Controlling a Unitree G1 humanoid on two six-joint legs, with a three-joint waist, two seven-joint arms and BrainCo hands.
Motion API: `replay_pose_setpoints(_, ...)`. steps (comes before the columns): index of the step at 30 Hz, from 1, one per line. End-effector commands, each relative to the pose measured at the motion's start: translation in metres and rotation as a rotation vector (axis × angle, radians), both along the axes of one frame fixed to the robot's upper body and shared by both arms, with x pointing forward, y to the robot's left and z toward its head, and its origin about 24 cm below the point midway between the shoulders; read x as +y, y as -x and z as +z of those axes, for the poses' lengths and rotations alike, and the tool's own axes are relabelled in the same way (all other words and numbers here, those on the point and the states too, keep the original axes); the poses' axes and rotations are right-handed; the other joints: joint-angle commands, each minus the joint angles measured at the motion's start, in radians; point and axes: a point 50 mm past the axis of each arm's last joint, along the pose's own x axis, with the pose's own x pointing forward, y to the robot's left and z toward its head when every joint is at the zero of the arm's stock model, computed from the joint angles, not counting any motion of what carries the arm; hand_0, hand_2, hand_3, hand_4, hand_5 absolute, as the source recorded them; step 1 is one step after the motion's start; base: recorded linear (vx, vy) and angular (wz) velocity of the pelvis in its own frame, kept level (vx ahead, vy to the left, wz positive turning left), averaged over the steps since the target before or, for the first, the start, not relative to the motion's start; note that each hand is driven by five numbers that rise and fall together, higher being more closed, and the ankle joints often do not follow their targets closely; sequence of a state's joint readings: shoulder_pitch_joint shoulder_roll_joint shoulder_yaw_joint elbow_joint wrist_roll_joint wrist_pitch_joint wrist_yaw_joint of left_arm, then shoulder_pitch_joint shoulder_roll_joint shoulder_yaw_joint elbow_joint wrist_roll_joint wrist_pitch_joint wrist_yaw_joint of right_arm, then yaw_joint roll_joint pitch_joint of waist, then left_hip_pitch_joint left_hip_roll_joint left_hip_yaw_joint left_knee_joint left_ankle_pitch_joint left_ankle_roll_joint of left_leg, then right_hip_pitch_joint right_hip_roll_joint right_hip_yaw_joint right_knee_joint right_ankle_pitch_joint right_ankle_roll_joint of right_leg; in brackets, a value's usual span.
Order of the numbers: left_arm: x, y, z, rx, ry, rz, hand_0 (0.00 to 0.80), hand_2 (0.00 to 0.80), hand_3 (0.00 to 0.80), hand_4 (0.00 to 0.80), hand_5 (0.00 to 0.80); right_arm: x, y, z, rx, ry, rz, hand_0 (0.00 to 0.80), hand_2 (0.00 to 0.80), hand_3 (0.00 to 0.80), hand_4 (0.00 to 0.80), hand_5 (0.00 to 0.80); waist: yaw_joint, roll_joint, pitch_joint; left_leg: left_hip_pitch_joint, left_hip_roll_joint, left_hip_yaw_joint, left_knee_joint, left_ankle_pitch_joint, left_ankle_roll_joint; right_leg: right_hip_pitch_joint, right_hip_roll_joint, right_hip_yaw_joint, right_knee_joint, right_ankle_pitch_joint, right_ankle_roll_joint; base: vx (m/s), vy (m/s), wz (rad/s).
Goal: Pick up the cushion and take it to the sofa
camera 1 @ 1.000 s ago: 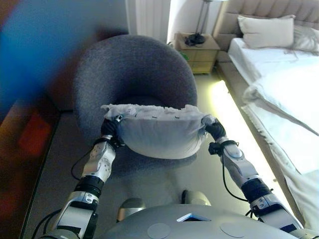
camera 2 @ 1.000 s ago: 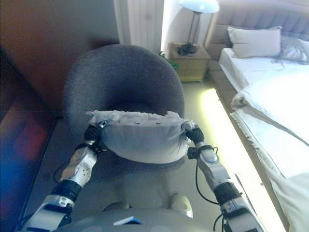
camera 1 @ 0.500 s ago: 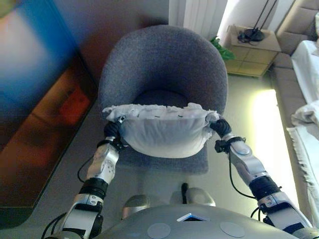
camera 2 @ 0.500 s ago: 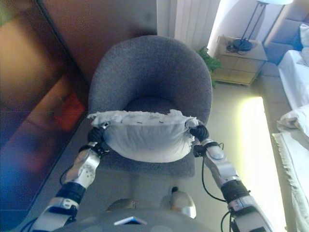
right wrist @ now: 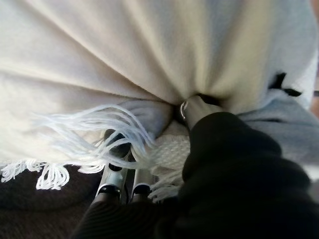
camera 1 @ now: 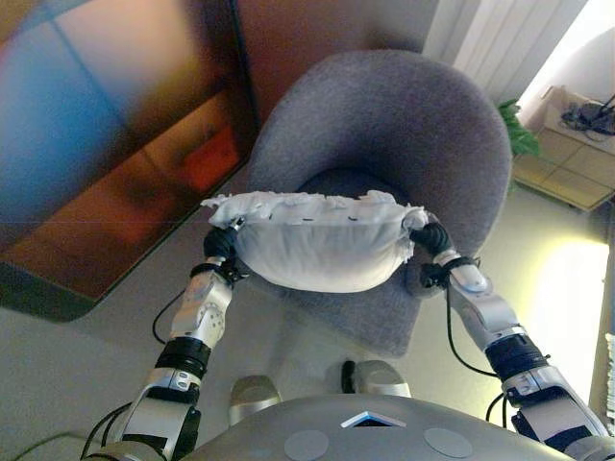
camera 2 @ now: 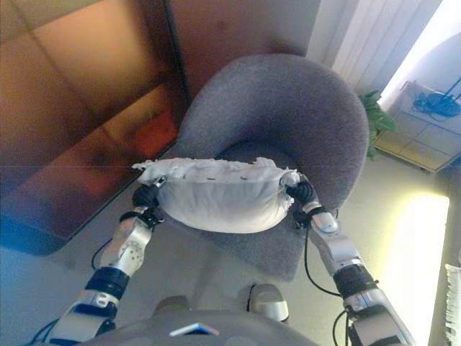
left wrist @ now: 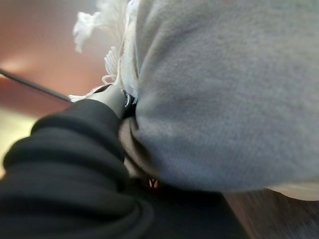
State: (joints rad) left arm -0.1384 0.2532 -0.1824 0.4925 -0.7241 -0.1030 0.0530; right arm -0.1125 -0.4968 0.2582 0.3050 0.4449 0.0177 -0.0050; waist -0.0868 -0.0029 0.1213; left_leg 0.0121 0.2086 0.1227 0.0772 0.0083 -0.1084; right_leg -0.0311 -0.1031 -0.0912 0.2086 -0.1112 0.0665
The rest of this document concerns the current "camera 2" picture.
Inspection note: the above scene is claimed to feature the white pleated curtain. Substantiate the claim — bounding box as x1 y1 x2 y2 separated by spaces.
305 0 444 95

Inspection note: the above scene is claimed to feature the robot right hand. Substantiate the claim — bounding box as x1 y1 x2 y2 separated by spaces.
286 179 322 214

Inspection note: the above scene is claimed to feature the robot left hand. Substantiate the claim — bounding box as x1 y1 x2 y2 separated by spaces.
132 176 167 217

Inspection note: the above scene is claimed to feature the white fringed cushion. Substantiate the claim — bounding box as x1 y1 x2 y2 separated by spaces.
132 156 302 234

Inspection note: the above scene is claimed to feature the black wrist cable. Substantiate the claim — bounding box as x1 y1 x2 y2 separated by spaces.
91 239 113 270
303 226 358 346

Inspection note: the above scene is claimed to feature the silver robot left leg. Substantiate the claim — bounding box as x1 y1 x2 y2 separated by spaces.
153 295 190 319

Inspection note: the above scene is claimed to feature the green potted plant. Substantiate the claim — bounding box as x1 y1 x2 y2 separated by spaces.
357 89 397 161

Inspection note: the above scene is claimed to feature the silver robot torso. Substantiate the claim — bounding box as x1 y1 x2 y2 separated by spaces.
86 310 322 346

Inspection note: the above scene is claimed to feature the glossy brown wooden cabinet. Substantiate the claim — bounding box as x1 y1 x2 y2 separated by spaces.
0 0 322 257

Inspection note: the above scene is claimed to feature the light wooden nightstand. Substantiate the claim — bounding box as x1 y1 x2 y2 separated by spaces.
372 81 461 174

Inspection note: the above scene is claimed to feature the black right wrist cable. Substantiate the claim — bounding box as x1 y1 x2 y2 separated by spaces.
303 226 358 346

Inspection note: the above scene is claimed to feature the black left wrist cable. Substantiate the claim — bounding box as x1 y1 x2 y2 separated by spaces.
91 239 113 270

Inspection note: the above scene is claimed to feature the grey fabric armchair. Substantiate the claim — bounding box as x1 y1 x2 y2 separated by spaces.
176 53 370 284

